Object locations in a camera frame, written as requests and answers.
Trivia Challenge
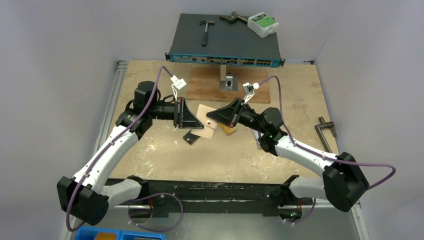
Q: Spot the tan leather card holder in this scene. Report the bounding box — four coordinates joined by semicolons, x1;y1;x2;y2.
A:
190;104;218;139

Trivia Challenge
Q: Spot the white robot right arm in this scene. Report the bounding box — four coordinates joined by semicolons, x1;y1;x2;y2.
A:
206;98;370;212

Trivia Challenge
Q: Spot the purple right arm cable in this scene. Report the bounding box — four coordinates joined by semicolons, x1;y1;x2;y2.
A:
255;75;397;226

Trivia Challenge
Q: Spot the metal door handle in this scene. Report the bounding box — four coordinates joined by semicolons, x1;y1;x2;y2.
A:
314;116;337;153

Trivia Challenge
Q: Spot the gold credit card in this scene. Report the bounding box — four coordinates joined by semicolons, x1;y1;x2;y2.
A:
219;123;237;136

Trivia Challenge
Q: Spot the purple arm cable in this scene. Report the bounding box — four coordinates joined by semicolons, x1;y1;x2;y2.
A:
255;75;397;226
65;65;184;233

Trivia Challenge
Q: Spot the aluminium frame rail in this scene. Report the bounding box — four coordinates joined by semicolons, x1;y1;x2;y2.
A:
67;60;362;209

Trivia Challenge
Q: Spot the small hammer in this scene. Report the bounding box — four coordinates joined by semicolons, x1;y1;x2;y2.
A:
199;20;215;47

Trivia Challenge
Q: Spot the brown plywood board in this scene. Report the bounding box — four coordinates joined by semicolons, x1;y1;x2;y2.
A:
186;66;269;102

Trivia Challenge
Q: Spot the blue plastic bin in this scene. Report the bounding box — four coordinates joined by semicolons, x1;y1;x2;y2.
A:
73;226;166;240

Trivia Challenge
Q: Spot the blue network switch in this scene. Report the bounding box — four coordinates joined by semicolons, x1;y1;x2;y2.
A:
165;13;286;68

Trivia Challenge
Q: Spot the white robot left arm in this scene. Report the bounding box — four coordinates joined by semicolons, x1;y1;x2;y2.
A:
56;76;205;226

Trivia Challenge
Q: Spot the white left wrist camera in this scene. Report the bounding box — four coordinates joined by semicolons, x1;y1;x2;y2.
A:
170;75;187;98

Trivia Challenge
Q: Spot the metal stand base bracket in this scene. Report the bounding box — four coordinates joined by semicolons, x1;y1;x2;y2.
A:
219;64;238;92

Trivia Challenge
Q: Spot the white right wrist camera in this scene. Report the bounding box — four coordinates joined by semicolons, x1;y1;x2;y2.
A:
242;82;260;104

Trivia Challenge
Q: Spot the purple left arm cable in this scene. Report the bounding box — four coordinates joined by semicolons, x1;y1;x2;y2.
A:
65;65;184;233

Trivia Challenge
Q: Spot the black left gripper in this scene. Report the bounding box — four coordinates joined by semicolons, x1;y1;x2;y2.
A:
148;96;204;129

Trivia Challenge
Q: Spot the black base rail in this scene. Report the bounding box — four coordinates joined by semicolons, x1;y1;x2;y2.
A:
123;179;313;218

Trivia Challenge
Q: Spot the dark pliers tool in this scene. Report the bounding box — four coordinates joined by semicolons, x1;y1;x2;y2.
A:
219;11;248;25

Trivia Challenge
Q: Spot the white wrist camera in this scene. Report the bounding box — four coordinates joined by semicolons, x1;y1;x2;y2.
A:
170;75;187;98
242;82;260;104

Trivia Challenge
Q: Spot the white green box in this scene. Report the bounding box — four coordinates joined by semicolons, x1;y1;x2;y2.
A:
247;12;279;38

